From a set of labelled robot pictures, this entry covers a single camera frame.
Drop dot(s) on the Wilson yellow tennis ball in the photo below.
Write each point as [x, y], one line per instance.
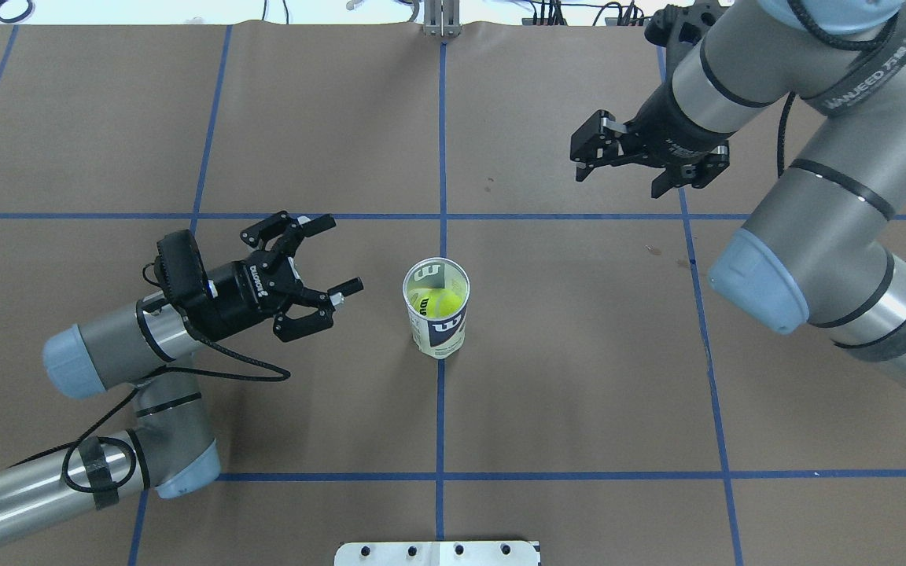
[435, 303]

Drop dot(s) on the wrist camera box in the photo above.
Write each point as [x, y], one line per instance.
[180, 272]
[675, 26]

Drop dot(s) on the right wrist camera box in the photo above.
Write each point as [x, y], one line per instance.
[675, 26]

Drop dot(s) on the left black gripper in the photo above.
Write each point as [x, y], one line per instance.
[239, 295]

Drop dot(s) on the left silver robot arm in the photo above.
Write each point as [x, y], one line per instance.
[158, 436]

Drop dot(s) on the aluminium frame pillar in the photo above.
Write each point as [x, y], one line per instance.
[440, 19]

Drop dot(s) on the white tennis ball can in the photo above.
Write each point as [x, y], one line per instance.
[438, 338]

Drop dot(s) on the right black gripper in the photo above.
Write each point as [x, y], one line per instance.
[669, 130]

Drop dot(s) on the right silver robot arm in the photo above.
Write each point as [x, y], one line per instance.
[809, 253]

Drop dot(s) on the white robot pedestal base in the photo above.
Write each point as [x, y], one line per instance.
[477, 552]

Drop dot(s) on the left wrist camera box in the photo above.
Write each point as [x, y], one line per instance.
[180, 272]

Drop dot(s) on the blue tape roll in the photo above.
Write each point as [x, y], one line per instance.
[16, 11]

